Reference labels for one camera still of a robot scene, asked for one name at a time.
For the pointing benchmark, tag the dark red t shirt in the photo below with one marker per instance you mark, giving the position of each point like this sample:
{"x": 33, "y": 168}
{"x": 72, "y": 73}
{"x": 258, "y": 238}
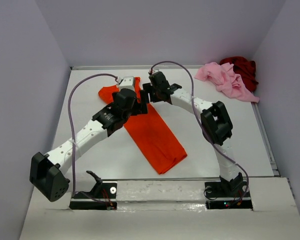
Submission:
{"x": 245, "y": 68}

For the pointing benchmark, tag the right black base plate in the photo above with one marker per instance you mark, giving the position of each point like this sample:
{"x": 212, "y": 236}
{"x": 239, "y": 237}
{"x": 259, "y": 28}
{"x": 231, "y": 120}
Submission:
{"x": 217, "y": 199}

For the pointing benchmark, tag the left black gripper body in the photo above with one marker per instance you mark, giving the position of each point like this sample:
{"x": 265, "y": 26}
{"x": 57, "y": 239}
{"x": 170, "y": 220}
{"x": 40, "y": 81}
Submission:
{"x": 142, "y": 107}

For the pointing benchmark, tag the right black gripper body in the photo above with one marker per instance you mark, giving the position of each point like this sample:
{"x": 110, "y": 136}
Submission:
{"x": 159, "y": 88}

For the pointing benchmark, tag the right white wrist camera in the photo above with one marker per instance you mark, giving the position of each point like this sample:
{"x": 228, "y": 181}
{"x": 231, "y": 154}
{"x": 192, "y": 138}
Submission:
{"x": 152, "y": 71}

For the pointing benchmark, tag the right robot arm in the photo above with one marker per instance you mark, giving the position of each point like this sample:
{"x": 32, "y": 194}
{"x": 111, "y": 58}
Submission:
{"x": 213, "y": 119}

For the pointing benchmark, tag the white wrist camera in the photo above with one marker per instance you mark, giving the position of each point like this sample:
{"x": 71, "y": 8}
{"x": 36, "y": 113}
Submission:
{"x": 127, "y": 82}
{"x": 152, "y": 71}

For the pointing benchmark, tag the pink t shirt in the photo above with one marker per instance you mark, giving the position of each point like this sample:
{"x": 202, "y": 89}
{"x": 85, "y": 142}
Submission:
{"x": 226, "y": 81}

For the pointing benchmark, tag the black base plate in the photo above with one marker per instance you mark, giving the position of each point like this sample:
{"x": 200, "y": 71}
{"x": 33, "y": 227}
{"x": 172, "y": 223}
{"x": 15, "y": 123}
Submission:
{"x": 105, "y": 199}
{"x": 217, "y": 199}

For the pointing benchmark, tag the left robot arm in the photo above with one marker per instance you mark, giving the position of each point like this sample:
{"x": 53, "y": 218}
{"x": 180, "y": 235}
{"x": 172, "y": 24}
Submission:
{"x": 47, "y": 171}

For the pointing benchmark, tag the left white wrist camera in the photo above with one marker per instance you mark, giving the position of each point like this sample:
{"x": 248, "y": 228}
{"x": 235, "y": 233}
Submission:
{"x": 127, "y": 82}

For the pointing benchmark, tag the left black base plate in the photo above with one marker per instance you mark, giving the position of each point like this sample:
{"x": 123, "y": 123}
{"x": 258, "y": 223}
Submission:
{"x": 105, "y": 199}

